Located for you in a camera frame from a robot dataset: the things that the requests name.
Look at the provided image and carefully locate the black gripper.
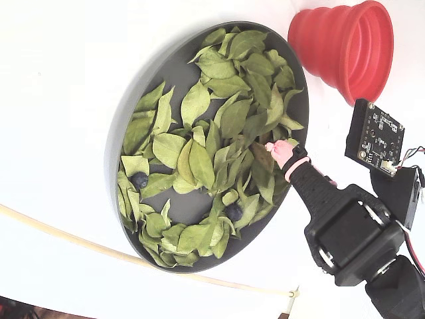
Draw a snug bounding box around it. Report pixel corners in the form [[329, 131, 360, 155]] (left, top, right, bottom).
[[264, 139, 406, 287]]

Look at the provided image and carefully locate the dark blueberry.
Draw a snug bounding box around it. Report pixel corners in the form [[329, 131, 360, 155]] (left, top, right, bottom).
[[130, 171, 149, 190], [224, 203, 244, 222]]

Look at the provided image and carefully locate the pile of green leaves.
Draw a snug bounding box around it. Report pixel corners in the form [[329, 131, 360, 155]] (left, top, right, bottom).
[[116, 26, 305, 268]]

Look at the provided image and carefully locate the red collapsible silicone cup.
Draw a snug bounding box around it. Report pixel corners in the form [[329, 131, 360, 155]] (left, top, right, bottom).
[[287, 0, 395, 107]]

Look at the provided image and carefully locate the dark grey round bowl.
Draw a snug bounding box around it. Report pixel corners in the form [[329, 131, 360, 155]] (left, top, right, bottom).
[[104, 21, 310, 274]]

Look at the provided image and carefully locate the thin wooden stick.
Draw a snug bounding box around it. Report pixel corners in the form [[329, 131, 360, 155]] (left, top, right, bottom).
[[0, 203, 299, 299]]

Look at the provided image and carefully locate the black camera module with lens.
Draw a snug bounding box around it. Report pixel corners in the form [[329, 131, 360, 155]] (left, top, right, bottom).
[[344, 98, 406, 177]]

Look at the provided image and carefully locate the black camera housing box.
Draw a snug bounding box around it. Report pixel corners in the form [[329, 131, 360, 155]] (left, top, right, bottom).
[[370, 165, 425, 231]]

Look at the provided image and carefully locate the red white black servo wire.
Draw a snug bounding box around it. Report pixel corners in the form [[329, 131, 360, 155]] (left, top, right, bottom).
[[396, 219, 425, 274]]

